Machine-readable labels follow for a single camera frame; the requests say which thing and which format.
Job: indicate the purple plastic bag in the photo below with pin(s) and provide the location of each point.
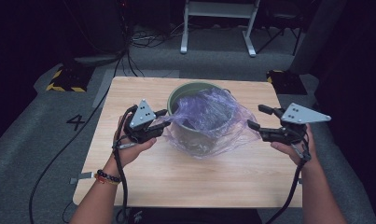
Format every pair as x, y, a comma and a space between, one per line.
207, 112

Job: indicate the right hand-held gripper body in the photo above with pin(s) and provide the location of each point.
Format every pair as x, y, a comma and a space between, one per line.
296, 116

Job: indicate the person's right hand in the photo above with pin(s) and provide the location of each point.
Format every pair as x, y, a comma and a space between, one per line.
300, 152

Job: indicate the small grey tape piece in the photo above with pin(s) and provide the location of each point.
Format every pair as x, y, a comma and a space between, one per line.
83, 176

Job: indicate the black yellow striped base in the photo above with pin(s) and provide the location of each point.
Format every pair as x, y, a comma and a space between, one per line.
67, 82
286, 82

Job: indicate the black folding stand legs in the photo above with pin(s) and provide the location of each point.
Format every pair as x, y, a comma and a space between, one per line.
282, 29

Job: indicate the grey column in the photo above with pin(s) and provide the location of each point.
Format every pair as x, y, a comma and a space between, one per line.
319, 34

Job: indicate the person's left hand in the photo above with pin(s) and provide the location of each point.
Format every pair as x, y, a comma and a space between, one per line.
128, 152

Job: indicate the white metal stand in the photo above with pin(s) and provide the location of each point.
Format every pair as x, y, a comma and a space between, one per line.
220, 9

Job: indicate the green plastic bin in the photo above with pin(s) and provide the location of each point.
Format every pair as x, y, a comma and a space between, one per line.
180, 93

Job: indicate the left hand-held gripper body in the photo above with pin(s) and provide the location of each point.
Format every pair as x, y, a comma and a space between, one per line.
142, 118

